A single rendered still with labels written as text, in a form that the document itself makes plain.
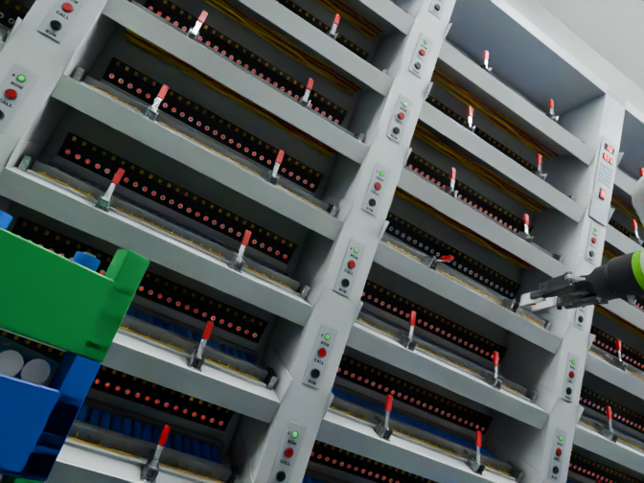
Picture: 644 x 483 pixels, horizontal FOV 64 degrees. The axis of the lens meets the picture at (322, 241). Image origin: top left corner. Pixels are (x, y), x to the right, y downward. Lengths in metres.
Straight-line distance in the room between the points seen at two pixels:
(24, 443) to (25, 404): 0.02
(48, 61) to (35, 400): 0.77
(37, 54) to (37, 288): 0.74
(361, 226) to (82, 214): 0.56
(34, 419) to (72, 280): 0.09
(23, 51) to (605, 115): 1.57
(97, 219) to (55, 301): 0.61
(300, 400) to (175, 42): 0.75
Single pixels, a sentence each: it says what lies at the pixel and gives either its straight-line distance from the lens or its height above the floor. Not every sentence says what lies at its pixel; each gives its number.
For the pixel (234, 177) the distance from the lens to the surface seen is 1.05.
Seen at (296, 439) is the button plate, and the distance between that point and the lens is 1.05.
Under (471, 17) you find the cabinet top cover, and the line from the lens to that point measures 1.71.
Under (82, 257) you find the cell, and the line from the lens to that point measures 0.41.
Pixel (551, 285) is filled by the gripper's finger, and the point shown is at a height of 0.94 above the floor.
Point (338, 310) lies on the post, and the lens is 1.08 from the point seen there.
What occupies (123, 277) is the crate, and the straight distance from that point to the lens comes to 0.40.
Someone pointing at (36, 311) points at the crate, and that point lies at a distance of 0.38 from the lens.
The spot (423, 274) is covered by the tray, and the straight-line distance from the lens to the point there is 1.21.
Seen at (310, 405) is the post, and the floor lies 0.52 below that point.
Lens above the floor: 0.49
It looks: 19 degrees up
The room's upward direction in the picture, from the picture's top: 20 degrees clockwise
